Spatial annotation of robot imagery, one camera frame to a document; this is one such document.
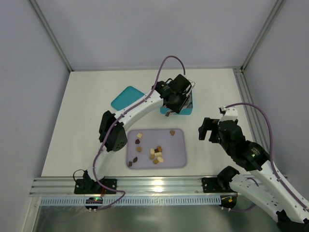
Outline aluminium frame post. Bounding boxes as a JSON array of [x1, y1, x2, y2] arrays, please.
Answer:
[[28, 0, 73, 72], [233, 0, 286, 150]]

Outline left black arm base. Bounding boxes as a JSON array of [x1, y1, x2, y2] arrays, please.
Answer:
[[72, 169, 117, 195]]

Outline teal box lid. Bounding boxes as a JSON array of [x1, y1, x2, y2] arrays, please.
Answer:
[[111, 86, 144, 111]]

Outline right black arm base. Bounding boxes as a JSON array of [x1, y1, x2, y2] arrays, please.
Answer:
[[201, 166, 239, 193]]

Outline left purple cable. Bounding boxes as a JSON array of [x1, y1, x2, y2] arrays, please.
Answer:
[[84, 55, 186, 210]]

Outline left aluminium frame post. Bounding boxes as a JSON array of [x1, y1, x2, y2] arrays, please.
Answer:
[[28, 0, 73, 72]]

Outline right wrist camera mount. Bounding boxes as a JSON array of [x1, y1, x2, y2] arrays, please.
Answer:
[[219, 105, 238, 122]]

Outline right aluminium frame post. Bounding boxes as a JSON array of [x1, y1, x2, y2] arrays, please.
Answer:
[[233, 0, 286, 150]]

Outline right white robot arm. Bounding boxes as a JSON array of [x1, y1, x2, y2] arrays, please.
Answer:
[[198, 117, 309, 232]]

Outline lilac plastic tray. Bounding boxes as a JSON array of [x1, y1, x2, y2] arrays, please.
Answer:
[[126, 128, 187, 170]]

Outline metal serving tongs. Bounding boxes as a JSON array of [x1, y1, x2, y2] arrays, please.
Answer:
[[165, 80, 195, 116]]

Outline aluminium mounting rail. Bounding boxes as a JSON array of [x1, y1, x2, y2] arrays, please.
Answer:
[[29, 175, 288, 197]]

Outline slotted cable duct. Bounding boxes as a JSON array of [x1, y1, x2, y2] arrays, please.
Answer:
[[40, 195, 222, 206]]

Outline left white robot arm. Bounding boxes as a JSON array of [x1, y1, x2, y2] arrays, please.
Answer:
[[74, 74, 195, 194]]

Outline teal chocolate box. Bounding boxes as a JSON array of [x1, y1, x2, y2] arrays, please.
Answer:
[[159, 91, 193, 116]]

